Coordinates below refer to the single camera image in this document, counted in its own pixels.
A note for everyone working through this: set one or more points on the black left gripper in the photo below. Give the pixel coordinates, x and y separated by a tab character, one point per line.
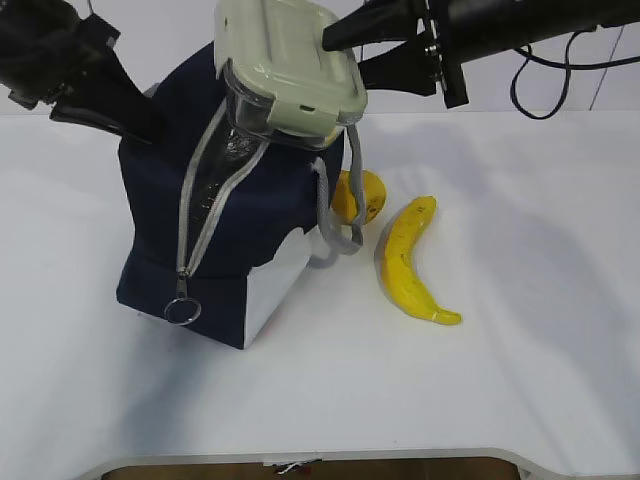
45	50

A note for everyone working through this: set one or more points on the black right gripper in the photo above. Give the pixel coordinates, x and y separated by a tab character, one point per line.
413	68

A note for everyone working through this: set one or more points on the green lid glass container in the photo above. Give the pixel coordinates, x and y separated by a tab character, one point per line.
282	85

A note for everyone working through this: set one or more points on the yellow pear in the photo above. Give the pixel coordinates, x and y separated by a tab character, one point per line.
344	202

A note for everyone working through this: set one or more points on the navy blue lunch bag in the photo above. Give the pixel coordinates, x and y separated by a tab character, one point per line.
223	221

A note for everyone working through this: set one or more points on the yellow banana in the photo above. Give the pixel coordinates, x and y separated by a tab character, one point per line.
398	273

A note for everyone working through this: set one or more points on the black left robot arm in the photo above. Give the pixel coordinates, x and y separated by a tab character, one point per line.
83	89

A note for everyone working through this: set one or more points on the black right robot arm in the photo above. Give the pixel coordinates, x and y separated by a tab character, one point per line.
485	28

